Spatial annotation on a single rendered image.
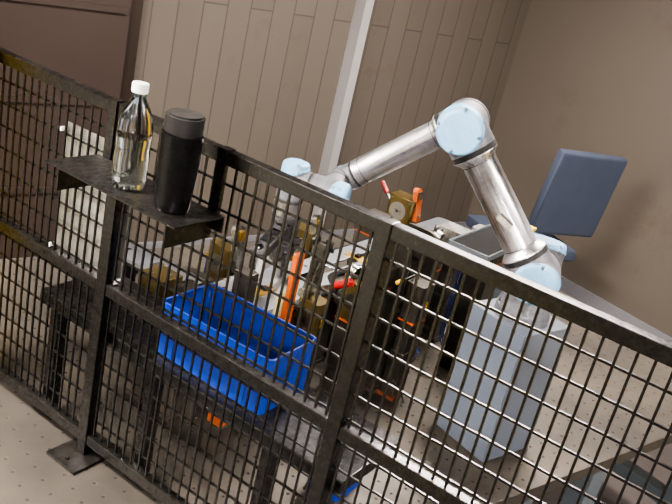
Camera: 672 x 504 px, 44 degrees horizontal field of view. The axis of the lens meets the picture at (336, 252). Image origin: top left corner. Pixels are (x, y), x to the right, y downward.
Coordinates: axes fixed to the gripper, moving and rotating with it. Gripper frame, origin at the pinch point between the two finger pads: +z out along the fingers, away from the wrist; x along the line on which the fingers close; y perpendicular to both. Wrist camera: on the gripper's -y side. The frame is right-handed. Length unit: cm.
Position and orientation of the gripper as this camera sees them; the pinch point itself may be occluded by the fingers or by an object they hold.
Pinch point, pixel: (266, 283)
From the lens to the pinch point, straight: 229.1
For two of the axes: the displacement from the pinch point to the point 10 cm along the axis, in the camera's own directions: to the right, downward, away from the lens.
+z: -2.2, 9.1, 3.6
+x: -7.9, -3.8, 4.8
